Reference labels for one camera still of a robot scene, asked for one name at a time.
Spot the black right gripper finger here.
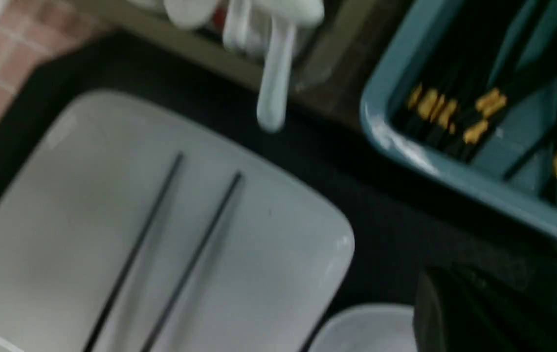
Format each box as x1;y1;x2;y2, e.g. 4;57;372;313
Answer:
413;266;557;352

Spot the small white bowl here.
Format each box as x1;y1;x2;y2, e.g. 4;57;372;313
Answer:
308;303;417;352

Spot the pink checkered tablecloth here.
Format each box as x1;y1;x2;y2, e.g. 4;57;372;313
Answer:
0;0;110;118

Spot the black plastic serving tray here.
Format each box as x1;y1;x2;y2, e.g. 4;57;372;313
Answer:
0;33;557;352

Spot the olive green plastic bin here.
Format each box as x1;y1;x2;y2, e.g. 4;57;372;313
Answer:
70;0;416;132

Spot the white square plate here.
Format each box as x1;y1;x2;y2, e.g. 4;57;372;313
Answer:
0;90;355;352

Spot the white spoon overhanging bin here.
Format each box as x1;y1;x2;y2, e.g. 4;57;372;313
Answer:
256;16;297;133

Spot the blue plastic bin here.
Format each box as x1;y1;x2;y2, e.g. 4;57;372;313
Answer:
359;0;557;238

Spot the black chopsticks pile in bin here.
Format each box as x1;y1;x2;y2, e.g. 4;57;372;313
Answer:
396;0;557;211

